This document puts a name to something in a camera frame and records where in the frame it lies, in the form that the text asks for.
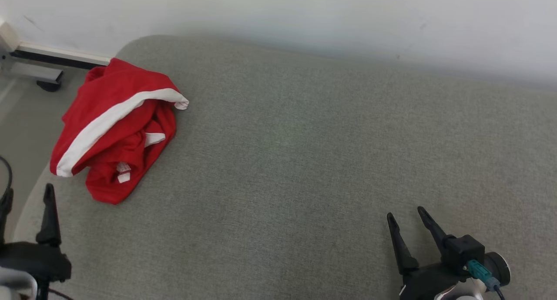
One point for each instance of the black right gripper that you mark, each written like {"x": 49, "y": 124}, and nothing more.
{"x": 424, "y": 282}

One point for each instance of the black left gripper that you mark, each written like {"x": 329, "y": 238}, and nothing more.
{"x": 39, "y": 261}

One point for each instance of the red shorts with white waistband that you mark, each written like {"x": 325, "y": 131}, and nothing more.
{"x": 109, "y": 117}

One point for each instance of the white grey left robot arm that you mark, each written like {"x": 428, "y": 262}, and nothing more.
{"x": 15, "y": 284}

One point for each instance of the grey fabric sofa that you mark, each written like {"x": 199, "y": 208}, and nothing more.
{"x": 304, "y": 161}

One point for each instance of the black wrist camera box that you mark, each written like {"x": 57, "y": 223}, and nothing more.
{"x": 463, "y": 250}

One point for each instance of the grey metal frame black foot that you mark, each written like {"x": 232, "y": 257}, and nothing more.
{"x": 30, "y": 71}

